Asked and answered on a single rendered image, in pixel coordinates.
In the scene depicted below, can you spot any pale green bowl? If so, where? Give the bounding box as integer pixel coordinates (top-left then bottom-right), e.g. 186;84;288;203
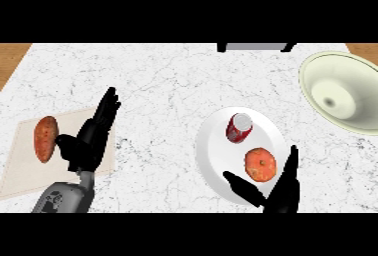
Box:
298;50;378;136

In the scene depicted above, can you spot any red soda can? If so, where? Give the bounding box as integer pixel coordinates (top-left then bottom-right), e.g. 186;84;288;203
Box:
224;112;254;145

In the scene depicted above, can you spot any brown sweet potato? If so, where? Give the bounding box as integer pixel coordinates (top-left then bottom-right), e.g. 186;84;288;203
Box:
32;115;60;164

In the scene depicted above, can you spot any orange round squash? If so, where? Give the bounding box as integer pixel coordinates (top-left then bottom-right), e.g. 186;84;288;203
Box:
243;147;277;183

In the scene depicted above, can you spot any white round plate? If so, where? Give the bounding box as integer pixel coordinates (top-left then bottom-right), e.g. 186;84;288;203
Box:
195;106;289;206

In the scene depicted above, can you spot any beige placemat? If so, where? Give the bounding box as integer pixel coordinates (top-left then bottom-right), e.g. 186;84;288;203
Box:
0;106;118;200

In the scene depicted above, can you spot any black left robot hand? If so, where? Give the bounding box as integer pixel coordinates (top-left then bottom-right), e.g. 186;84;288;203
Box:
54;86;122;174

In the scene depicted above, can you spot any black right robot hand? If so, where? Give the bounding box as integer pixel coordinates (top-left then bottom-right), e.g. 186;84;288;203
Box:
221;144;301;214

